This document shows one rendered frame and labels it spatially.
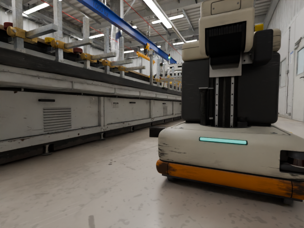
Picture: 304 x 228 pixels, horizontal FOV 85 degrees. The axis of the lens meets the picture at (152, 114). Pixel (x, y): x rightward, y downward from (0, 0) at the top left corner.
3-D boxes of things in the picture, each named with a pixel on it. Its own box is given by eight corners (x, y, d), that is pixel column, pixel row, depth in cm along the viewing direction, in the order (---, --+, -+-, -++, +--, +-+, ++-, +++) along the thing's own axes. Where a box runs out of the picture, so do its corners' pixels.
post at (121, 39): (124, 81, 187) (124, 37, 185) (122, 80, 184) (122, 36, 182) (121, 81, 189) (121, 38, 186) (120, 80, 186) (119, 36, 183)
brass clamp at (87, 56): (97, 62, 148) (97, 56, 148) (85, 58, 136) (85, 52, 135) (92, 63, 150) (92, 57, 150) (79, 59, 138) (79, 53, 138)
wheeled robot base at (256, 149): (184, 146, 146) (185, 118, 145) (272, 156, 119) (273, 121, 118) (153, 177, 85) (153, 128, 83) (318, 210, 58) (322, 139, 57)
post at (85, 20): (90, 75, 142) (89, 17, 140) (87, 74, 139) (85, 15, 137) (87, 75, 144) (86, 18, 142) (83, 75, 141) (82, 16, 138)
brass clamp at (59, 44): (73, 51, 125) (72, 45, 125) (55, 46, 113) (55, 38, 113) (67, 53, 128) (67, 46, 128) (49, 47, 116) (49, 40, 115)
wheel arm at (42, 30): (58, 33, 90) (58, 24, 89) (51, 30, 86) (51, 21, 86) (14, 45, 108) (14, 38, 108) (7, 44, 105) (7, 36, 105)
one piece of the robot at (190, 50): (187, 133, 136) (189, 28, 132) (268, 138, 114) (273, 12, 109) (176, 141, 106) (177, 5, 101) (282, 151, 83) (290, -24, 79)
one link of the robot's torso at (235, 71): (210, 78, 100) (211, 36, 98) (267, 75, 88) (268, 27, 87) (204, 70, 75) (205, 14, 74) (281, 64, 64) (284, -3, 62)
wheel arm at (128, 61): (133, 64, 157) (133, 59, 157) (131, 63, 154) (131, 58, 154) (97, 68, 176) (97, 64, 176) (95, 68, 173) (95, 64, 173)
